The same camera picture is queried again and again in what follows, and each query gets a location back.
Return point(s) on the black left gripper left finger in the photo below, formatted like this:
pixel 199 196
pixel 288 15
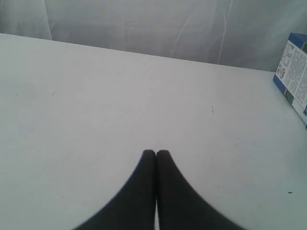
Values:
pixel 133 207

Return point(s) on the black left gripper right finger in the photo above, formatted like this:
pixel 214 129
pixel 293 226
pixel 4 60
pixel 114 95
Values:
pixel 179 205

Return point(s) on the blue white cardboard box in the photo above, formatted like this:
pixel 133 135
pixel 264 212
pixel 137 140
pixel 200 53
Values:
pixel 291 73

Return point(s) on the white backdrop cloth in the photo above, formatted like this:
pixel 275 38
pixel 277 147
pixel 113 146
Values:
pixel 240 33

